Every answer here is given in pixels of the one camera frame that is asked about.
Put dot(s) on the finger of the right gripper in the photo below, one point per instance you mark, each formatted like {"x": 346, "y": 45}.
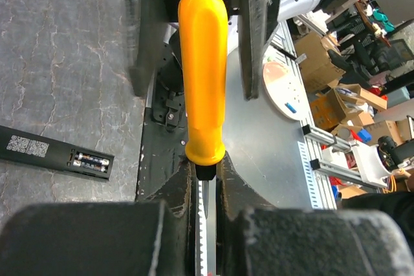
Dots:
{"x": 147, "y": 24}
{"x": 256, "y": 24}

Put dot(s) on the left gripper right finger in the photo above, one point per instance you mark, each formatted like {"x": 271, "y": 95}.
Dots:
{"x": 239, "y": 210}

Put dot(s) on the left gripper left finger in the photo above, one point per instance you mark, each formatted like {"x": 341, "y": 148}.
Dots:
{"x": 164, "y": 227}

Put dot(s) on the black remote control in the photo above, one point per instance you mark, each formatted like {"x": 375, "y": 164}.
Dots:
{"x": 35, "y": 150}

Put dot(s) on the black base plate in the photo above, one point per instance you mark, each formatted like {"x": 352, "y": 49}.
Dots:
{"x": 164, "y": 128}

